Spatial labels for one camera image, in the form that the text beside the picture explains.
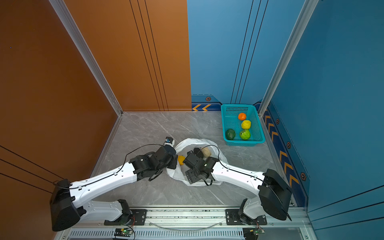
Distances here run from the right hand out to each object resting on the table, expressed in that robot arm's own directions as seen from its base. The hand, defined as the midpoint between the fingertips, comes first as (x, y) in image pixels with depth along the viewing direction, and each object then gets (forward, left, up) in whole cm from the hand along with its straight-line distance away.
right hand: (193, 174), depth 81 cm
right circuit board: (-25, -28, -9) cm, 39 cm away
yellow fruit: (-2, +4, +22) cm, 22 cm away
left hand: (+7, +9, +9) cm, 14 cm away
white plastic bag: (+7, +1, +19) cm, 20 cm away
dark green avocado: (+29, -25, -2) cm, 38 cm away
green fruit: (+28, -34, -1) cm, 44 cm away
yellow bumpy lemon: (+37, -37, -2) cm, 52 cm away
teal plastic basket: (+50, -27, -4) cm, 57 cm away
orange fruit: (+46, -36, -3) cm, 58 cm away
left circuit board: (-25, +33, -8) cm, 42 cm away
